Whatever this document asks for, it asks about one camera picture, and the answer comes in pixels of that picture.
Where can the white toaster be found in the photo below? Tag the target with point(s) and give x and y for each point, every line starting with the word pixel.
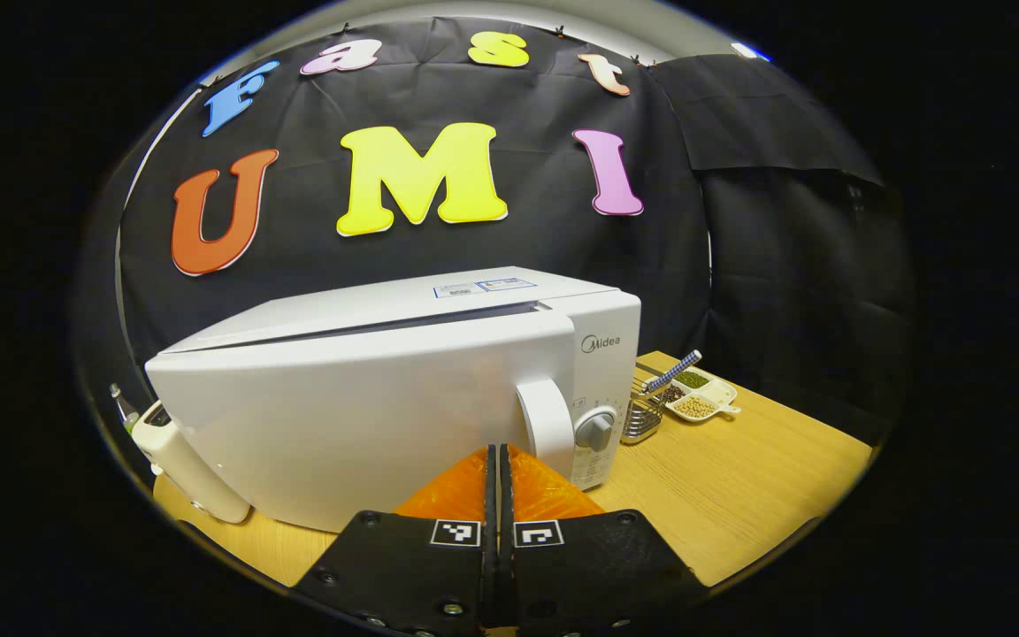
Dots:
pixel 195 478

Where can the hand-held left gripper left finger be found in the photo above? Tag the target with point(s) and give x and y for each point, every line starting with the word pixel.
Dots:
pixel 403 566

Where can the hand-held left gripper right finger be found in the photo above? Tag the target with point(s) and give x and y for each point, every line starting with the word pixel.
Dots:
pixel 598 566

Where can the white microwave oven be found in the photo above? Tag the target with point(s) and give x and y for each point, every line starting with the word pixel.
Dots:
pixel 368 416

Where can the green drink bottle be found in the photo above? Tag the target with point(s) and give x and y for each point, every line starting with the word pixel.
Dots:
pixel 125 409

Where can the white divided bean dish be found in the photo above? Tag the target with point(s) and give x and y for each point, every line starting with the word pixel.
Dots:
pixel 700 402

